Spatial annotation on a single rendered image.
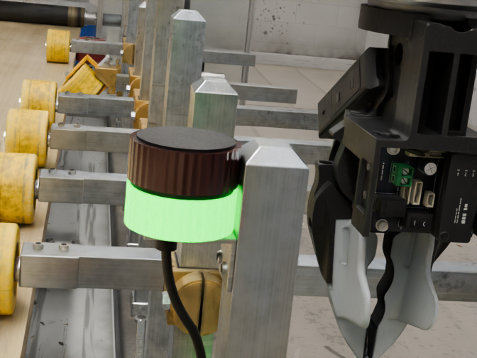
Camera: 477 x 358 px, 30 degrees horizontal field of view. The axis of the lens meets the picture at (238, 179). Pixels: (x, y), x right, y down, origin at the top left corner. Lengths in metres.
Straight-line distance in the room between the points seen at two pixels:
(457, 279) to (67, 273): 0.36
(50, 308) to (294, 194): 1.08
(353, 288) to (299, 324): 2.57
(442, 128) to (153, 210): 0.15
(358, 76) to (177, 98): 0.47
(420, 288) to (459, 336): 2.69
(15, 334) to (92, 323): 0.70
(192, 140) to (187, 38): 0.49
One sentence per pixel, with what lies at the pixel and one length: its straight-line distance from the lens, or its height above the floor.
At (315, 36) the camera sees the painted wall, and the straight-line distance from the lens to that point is 9.60.
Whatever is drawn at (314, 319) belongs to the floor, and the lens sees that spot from 3.13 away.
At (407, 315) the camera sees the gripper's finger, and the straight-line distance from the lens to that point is 0.54.
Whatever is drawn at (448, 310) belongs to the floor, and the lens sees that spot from 3.42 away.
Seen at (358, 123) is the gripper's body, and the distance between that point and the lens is 0.48.
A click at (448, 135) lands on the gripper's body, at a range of 0.46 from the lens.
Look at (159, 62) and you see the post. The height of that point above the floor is 1.07.
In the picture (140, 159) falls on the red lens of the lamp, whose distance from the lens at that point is 0.46.
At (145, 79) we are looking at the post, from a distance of 1.47.
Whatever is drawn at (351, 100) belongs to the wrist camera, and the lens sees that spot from 0.53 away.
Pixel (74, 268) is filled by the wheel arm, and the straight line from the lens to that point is 0.79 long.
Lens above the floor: 1.24
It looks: 15 degrees down
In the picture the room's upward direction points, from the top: 6 degrees clockwise
